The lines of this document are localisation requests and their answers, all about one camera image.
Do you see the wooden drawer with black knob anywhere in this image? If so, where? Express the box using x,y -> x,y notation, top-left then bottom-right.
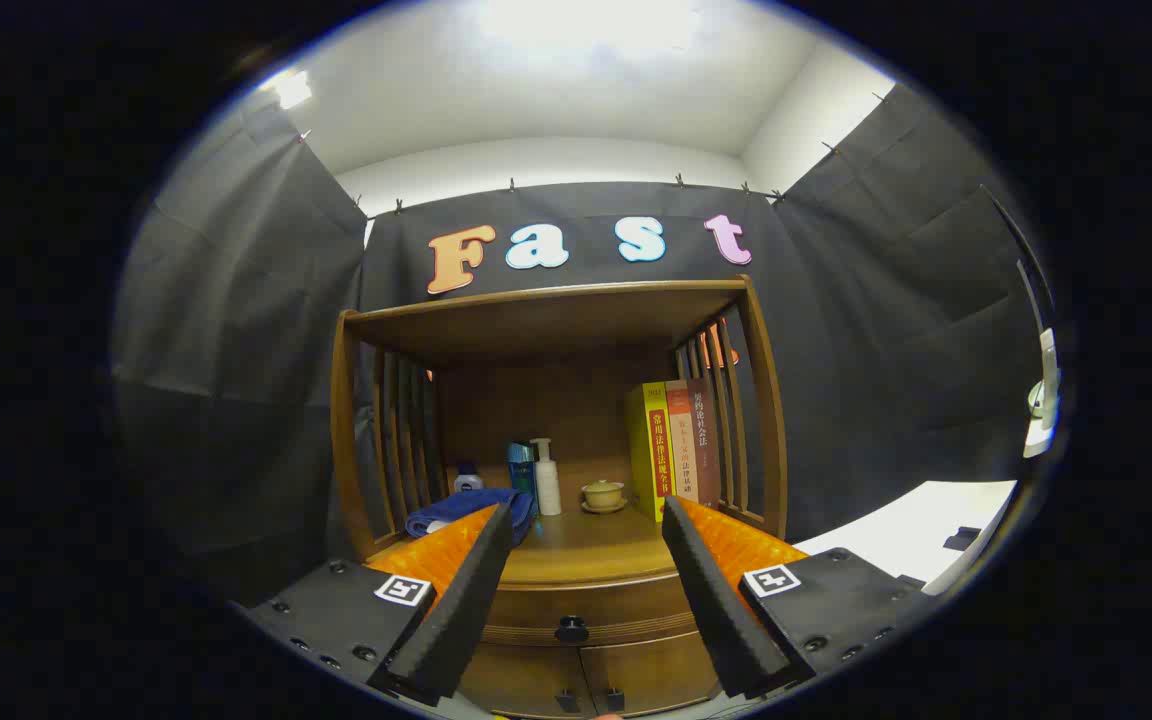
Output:
481,572 -> 702,647

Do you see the yellow book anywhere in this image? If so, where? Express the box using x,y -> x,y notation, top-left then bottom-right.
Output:
624,382 -> 674,524

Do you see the blue folded towel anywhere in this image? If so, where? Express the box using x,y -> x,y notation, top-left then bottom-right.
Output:
404,487 -> 537,546

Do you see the wooden cabinet with slatted shelf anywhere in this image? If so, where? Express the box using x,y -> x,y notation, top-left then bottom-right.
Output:
329,275 -> 789,719

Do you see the white wall fixture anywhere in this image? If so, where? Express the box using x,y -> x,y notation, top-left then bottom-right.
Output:
1024,328 -> 1062,459

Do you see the wooden countertop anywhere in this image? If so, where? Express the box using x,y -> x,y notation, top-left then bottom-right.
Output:
366,490 -> 789,587

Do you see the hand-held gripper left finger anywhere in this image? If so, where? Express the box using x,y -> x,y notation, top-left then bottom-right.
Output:
241,502 -> 515,706

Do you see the teal blue bottle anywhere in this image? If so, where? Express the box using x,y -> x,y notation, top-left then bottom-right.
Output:
507,441 -> 539,499

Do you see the brown book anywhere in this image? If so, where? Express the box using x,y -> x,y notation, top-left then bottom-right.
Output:
686,377 -> 723,509

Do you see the white pump bottle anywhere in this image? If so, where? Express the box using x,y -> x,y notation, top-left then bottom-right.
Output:
530,438 -> 563,517

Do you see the white drawer unit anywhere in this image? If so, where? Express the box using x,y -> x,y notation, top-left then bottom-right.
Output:
794,480 -> 1019,596

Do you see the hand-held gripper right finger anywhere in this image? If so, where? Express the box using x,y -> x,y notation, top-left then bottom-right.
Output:
661,496 -> 927,701

